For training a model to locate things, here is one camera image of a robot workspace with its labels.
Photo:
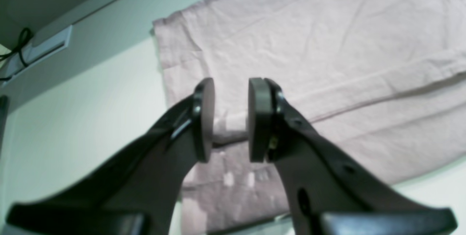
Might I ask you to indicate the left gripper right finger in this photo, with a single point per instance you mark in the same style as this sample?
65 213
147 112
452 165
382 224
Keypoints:
328 192

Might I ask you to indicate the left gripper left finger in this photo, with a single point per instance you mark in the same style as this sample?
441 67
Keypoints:
135 191

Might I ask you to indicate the pink T-shirt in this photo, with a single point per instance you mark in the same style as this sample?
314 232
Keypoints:
382 79

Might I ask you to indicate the white label plate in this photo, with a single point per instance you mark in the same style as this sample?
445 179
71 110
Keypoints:
19 62

